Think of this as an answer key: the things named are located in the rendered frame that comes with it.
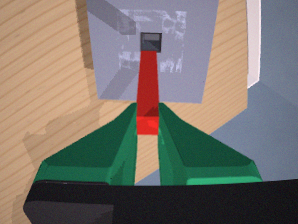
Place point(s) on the red rectangular peg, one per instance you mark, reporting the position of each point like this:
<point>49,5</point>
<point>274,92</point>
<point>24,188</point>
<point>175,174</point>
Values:
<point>148,95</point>

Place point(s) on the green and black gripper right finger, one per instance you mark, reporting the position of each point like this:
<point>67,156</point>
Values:
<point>189,156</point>

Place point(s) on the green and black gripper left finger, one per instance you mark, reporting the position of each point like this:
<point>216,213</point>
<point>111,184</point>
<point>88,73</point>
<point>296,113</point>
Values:
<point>99,156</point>

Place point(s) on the grey sloped panel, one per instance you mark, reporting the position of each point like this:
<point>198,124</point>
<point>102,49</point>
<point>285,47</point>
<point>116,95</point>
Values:
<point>121,29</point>

